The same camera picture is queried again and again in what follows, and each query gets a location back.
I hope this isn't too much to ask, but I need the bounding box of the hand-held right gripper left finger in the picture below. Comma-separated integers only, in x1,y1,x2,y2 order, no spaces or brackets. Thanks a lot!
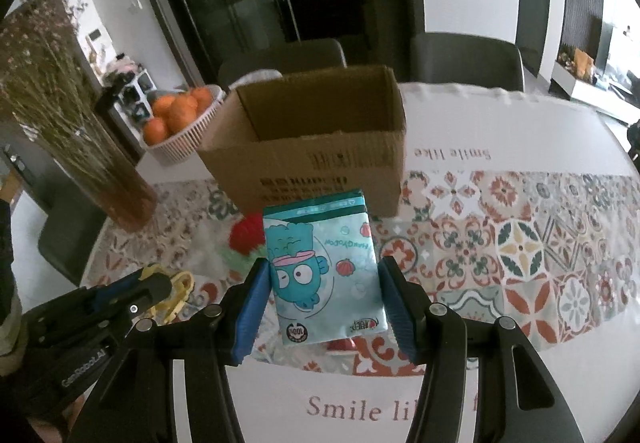
75,257,273,443

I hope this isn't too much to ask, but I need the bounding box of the dried flower bunch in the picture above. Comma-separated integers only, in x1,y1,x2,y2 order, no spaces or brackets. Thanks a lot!
0,0,146,204

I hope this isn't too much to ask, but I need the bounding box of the teal cartoon tissue pack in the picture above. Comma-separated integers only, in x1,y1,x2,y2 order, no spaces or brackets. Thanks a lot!
262,189,391,348

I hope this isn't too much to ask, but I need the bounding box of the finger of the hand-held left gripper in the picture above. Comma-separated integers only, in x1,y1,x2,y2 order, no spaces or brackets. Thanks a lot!
85,267,156,304
95,273,173,324

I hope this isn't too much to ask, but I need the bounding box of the orange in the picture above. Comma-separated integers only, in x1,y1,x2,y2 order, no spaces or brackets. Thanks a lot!
142,118,168,146
191,87,215,114
167,95,198,134
151,95,177,118

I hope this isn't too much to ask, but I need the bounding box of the white cube shelf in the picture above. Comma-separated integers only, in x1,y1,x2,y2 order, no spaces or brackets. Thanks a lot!
107,58,156,124

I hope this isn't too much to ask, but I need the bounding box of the cardboard box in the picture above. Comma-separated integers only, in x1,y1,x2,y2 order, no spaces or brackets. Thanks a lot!
195,64,407,218

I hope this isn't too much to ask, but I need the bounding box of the yellow hair clip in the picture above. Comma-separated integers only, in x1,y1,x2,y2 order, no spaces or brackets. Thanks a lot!
140,263,195,324

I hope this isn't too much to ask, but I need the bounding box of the white plastic basket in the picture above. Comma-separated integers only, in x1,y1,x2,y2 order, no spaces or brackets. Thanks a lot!
141,84,227,167

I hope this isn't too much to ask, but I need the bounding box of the red knitted strawberry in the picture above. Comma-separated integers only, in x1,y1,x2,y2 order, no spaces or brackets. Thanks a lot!
229,215,268,269

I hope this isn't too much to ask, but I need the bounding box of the dark grey dining chair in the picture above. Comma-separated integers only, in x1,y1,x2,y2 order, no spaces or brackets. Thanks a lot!
37,203,108,286
410,32,525,91

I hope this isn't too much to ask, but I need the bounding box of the white tv cabinet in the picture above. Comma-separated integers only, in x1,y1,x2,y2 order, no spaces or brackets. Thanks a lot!
550,60,640,124

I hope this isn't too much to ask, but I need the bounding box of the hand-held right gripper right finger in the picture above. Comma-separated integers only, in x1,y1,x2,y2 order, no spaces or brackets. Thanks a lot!
377,257,586,443

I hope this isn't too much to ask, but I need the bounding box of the glass vase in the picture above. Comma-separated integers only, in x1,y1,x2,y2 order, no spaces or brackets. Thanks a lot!
70,143,158,231

